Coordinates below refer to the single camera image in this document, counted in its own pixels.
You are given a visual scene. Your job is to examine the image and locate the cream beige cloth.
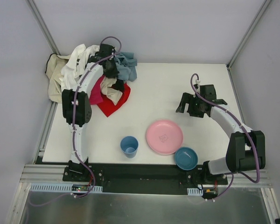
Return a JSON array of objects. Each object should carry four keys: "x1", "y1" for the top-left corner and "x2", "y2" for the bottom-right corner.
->
[{"x1": 100, "y1": 77, "x2": 123, "y2": 105}]

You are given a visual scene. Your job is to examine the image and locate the magenta pink cloth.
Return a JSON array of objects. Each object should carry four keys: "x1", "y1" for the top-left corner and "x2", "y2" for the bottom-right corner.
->
[{"x1": 89, "y1": 76, "x2": 104, "y2": 105}]

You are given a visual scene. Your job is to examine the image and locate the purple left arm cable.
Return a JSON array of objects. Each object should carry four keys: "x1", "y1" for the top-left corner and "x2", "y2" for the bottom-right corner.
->
[{"x1": 28, "y1": 36, "x2": 122, "y2": 207}]

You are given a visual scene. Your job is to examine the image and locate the right cable duct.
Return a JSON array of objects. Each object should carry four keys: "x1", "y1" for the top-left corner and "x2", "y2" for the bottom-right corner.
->
[{"x1": 187, "y1": 188, "x2": 219, "y2": 196}]

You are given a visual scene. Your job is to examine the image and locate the black printed cloth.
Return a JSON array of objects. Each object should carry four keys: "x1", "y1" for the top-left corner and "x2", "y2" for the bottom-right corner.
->
[{"x1": 111, "y1": 79, "x2": 125, "y2": 93}]

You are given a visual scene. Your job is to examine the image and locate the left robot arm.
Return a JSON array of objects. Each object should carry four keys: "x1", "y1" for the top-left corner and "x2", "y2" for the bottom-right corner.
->
[{"x1": 61, "y1": 43, "x2": 119, "y2": 164}]

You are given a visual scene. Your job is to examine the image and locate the aluminium frame rail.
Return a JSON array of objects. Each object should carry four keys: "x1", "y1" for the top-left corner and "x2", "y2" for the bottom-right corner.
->
[{"x1": 20, "y1": 164, "x2": 66, "y2": 182}]

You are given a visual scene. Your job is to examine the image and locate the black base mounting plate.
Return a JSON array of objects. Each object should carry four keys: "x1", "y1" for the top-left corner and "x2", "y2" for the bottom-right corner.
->
[{"x1": 63, "y1": 161, "x2": 228, "y2": 195}]

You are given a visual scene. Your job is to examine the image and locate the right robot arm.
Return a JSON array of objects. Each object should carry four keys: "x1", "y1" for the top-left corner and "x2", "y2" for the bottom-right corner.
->
[{"x1": 176, "y1": 84, "x2": 266, "y2": 183}]

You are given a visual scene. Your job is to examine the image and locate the cable duct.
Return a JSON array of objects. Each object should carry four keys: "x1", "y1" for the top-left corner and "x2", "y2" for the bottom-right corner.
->
[
  {"x1": 30, "y1": 183, "x2": 103, "y2": 194},
  {"x1": 187, "y1": 188, "x2": 219, "y2": 196}
]

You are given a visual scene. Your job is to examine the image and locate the beige tote bag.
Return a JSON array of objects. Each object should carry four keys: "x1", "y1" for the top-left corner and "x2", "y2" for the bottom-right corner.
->
[{"x1": 45, "y1": 54, "x2": 70, "y2": 103}]

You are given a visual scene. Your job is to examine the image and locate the pink plate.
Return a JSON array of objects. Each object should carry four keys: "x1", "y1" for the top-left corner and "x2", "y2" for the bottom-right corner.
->
[{"x1": 146, "y1": 119, "x2": 183, "y2": 155}]

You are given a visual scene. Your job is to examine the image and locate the dark blue bowl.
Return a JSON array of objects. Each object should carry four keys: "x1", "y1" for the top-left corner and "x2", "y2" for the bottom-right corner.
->
[{"x1": 174, "y1": 147, "x2": 198, "y2": 171}]

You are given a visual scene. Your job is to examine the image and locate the left cable duct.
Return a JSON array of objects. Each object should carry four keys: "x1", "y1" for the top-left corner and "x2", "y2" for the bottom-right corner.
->
[{"x1": 30, "y1": 183, "x2": 103, "y2": 194}]

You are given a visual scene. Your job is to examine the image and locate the light blue cup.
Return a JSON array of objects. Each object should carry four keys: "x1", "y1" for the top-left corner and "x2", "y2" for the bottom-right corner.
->
[{"x1": 120, "y1": 136, "x2": 139, "y2": 158}]

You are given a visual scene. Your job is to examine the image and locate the white cloth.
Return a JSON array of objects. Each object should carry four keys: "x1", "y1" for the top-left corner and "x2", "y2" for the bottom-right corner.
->
[{"x1": 60, "y1": 44, "x2": 100, "y2": 91}]

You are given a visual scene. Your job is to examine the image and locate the grey-blue cloth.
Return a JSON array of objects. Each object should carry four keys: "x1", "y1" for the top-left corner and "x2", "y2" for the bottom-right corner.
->
[{"x1": 115, "y1": 52, "x2": 138, "y2": 82}]

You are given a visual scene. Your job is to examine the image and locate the red cloth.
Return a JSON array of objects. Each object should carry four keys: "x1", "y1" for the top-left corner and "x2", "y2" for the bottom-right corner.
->
[{"x1": 97, "y1": 83, "x2": 132, "y2": 118}]

